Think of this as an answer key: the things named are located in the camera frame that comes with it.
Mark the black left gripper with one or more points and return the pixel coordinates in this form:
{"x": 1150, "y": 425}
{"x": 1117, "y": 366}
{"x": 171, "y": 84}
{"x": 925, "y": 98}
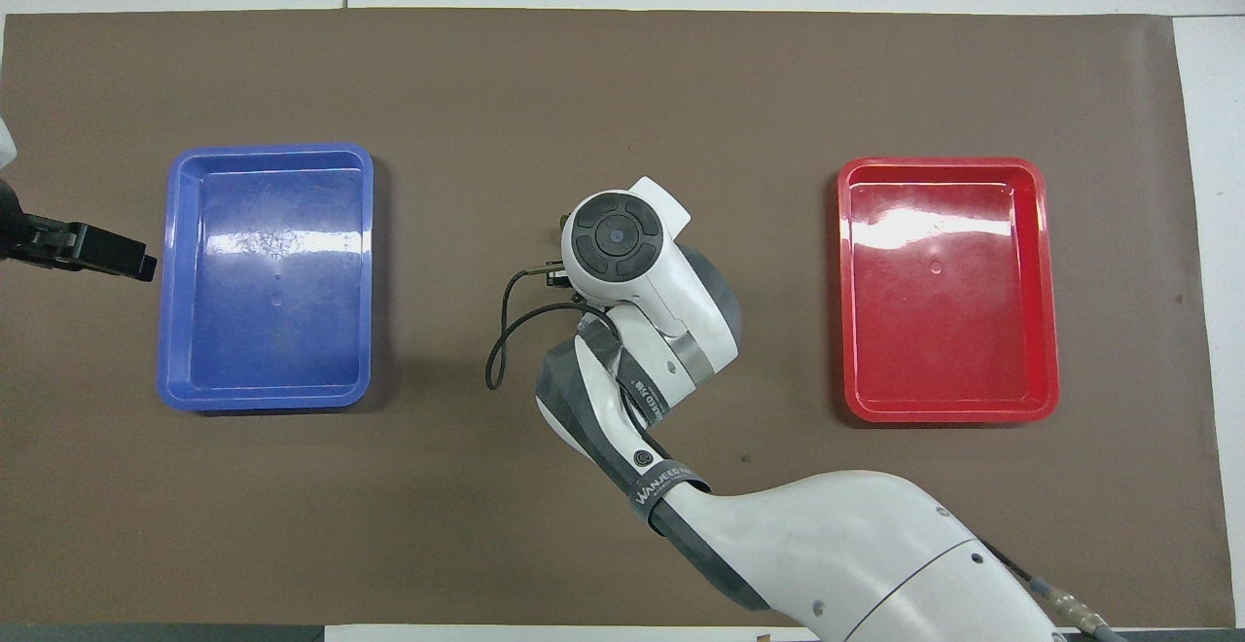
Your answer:
{"x": 39, "y": 238}

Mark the blue plastic tray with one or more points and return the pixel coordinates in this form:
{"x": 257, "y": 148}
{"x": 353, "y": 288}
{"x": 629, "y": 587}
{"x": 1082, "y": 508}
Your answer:
{"x": 272, "y": 311}

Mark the brown table mat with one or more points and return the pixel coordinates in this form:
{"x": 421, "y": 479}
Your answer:
{"x": 438, "y": 525}

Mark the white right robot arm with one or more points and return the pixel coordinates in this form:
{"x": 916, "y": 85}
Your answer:
{"x": 827, "y": 545}

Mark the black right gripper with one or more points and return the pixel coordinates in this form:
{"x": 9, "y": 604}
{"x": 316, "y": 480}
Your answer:
{"x": 564, "y": 277}

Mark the red plastic tray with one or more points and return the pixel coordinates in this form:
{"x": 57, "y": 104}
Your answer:
{"x": 948, "y": 311}

